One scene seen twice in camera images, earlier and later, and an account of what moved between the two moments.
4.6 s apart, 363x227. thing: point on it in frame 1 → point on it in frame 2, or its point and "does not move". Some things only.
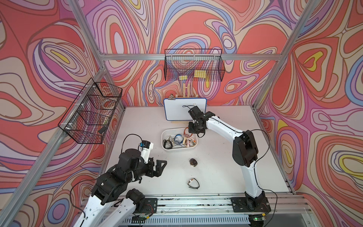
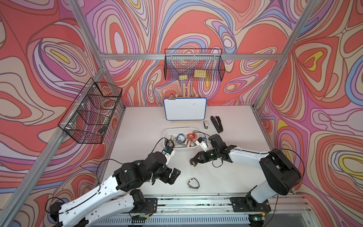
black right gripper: [191, 130] → [203, 158]
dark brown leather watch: [193, 162] does not move
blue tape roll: [178, 138] does not move
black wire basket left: [88, 119] does not move
